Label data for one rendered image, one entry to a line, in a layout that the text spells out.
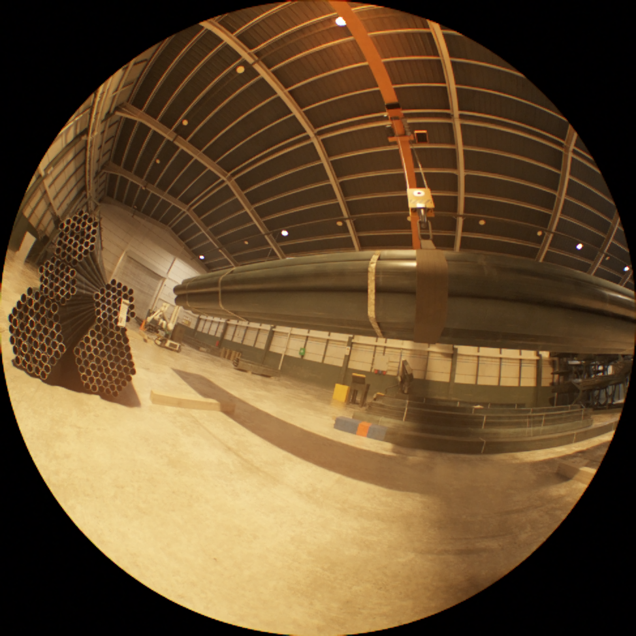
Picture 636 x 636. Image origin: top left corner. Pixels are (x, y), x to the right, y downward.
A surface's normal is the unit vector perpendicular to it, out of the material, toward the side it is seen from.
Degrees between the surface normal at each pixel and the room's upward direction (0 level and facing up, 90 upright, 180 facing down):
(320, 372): 90
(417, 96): 170
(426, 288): 120
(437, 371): 90
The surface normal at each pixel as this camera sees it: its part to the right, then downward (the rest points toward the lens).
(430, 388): -0.42, -0.37
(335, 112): -0.17, 0.98
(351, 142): -0.31, 0.85
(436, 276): -0.50, 0.14
